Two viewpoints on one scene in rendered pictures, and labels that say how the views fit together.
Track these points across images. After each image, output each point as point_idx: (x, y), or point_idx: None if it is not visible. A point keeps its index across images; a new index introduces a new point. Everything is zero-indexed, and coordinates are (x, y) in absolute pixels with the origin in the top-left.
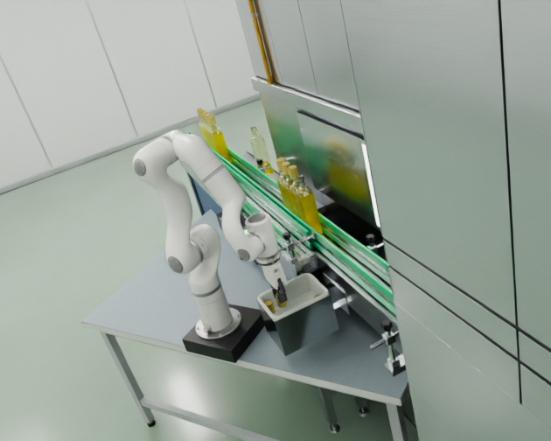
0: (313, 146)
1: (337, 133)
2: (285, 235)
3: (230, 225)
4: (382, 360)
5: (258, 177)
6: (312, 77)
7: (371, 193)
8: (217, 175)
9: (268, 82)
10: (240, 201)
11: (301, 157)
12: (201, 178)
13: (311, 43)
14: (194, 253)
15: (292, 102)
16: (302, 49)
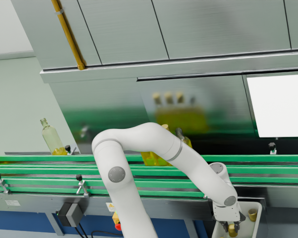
0: (163, 104)
1: (208, 80)
2: None
3: (214, 182)
4: None
5: (67, 163)
6: (162, 45)
7: (254, 114)
8: (183, 147)
9: (82, 68)
10: (205, 160)
11: (126, 123)
12: (171, 157)
13: (165, 16)
14: (156, 233)
15: (127, 75)
16: (147, 25)
